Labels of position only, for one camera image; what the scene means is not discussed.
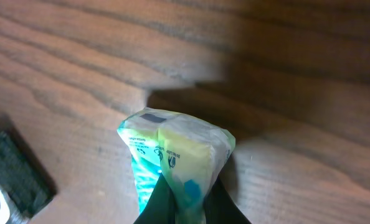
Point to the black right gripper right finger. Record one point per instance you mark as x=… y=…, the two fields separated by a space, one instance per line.
x=219 y=207

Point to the dark green scrub pad pack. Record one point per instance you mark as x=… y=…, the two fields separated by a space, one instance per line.
x=24 y=191

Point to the small teal tissue pack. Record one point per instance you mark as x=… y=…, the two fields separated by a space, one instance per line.
x=189 y=152

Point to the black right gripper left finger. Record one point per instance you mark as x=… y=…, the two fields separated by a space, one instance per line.
x=161 y=206

